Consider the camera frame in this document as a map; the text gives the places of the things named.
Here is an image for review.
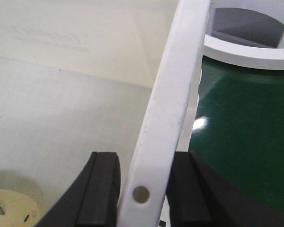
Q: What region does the white plastic tote box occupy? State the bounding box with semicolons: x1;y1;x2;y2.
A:
0;0;210;227

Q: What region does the white outer conveyor rim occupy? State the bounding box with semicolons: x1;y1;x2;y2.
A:
204;0;284;70

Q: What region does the cream plush ball toy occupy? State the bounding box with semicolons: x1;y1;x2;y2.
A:
0;189;41;227

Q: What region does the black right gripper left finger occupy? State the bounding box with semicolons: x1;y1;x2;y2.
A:
37;152;121;227

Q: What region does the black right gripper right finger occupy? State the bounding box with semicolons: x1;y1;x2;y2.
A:
167;152;284;227

